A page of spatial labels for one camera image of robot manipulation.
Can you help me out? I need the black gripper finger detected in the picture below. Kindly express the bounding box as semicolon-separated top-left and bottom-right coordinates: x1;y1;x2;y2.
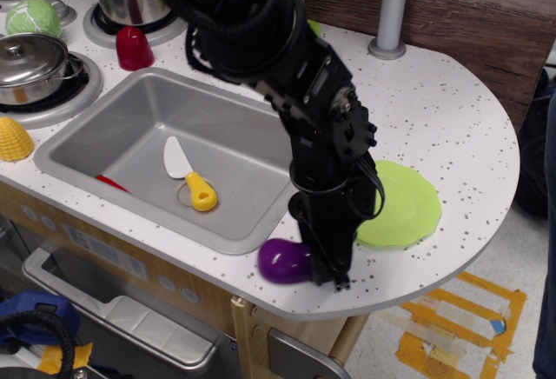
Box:
310;253;335;286
333;266;351;290

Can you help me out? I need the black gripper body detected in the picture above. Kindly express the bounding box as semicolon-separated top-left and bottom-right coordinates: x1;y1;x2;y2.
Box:
288;178;378;269

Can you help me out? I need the purple toy eggplant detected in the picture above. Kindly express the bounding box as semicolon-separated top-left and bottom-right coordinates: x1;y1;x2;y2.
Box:
257;238;312;284

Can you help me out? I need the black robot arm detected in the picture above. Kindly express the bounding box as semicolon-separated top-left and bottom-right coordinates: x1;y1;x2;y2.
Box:
163;0;385;290

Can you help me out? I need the light green plastic plate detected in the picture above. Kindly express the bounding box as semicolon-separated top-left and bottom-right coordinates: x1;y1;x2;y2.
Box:
357;160;442;248

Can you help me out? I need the wooden toy kitchen cabinet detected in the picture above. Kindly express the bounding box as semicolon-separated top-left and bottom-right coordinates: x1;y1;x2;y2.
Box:
1;183;368;378

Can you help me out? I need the grey toy sink basin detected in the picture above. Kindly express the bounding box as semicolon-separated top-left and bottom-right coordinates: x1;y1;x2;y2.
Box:
34;68;295;255

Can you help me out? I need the white yellow toy knife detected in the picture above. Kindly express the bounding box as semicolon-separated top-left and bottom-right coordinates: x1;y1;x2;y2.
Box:
162;136;218;212

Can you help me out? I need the yellow tape on floor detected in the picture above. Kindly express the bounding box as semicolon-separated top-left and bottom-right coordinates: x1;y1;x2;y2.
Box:
391;272;527;378

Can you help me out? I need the grey support pole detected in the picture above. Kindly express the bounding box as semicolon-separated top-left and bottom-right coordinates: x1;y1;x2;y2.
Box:
368;0;406;60

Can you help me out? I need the green cutting board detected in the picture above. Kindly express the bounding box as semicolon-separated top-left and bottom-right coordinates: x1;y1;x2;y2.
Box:
308;20;321;37

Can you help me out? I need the red toy chili pepper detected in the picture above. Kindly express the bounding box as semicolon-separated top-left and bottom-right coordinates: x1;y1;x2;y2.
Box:
94;175;129;193

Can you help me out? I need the red toy pepper half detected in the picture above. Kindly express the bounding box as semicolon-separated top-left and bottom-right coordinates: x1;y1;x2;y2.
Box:
116;26;155;71

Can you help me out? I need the yellow toy corn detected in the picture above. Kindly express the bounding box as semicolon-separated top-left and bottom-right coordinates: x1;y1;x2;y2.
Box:
1;116;34;162

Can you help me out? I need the steel pot with lid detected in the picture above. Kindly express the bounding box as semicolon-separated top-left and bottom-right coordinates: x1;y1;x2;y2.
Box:
1;33;83;106

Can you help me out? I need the green toy cabbage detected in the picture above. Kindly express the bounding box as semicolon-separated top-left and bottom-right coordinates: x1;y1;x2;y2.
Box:
5;0;62;37

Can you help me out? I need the grey oven door handle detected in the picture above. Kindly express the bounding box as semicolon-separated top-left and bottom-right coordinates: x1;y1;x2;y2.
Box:
23;249;241;378

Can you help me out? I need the blue clamp with black cable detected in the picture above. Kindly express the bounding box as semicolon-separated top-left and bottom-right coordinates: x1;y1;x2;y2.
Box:
1;290;81;378

